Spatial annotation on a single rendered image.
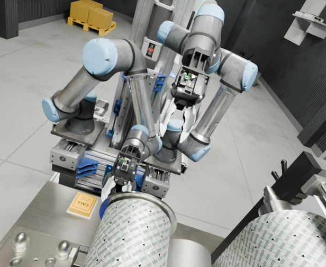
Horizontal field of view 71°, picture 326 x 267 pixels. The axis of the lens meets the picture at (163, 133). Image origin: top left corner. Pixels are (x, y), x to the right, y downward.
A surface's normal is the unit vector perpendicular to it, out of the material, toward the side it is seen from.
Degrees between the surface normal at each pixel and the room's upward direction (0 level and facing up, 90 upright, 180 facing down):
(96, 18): 90
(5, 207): 0
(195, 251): 3
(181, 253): 23
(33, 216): 0
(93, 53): 84
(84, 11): 90
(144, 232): 9
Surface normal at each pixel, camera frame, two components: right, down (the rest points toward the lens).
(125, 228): 0.00, -0.84
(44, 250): 0.32, -0.78
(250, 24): -0.10, 0.54
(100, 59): -0.46, 0.26
